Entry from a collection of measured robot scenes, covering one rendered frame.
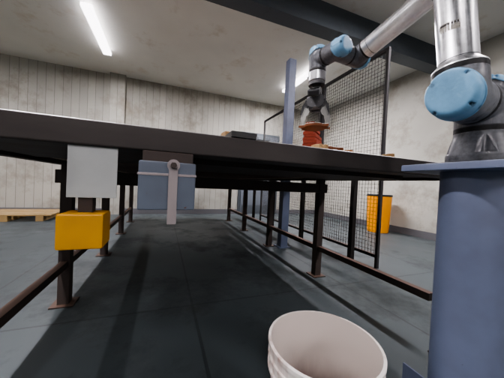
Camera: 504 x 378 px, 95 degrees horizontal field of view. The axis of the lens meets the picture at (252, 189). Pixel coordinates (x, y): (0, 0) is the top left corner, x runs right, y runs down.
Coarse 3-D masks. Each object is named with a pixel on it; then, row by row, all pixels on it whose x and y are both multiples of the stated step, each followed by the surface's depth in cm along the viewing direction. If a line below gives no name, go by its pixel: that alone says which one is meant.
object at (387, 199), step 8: (368, 200) 444; (376, 200) 429; (384, 200) 424; (368, 208) 444; (384, 208) 425; (368, 216) 444; (376, 216) 429; (384, 216) 426; (368, 224) 444; (384, 224) 427; (384, 232) 428
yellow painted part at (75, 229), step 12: (84, 204) 54; (60, 216) 50; (72, 216) 51; (84, 216) 51; (96, 216) 52; (108, 216) 58; (60, 228) 50; (72, 228) 51; (84, 228) 52; (96, 228) 52; (108, 228) 58; (60, 240) 50; (72, 240) 51; (84, 240) 52; (96, 240) 52; (108, 240) 59
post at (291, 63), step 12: (288, 60) 294; (288, 72) 292; (288, 84) 291; (288, 96) 291; (288, 108) 291; (288, 120) 292; (288, 132) 292; (288, 192) 295; (288, 204) 296; (288, 216) 297
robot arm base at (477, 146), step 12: (456, 132) 68; (468, 132) 65; (480, 132) 63; (492, 132) 62; (456, 144) 67; (468, 144) 64; (480, 144) 63; (492, 144) 61; (456, 156) 66; (468, 156) 64; (480, 156) 62; (492, 156) 61
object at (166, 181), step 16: (144, 160) 55; (160, 160) 58; (176, 160) 57; (192, 160) 61; (144, 176) 55; (160, 176) 57; (176, 176) 58; (192, 176) 59; (144, 192) 56; (160, 192) 57; (176, 192) 58; (192, 192) 60; (144, 208) 56; (160, 208) 57; (176, 208) 58; (192, 208) 60
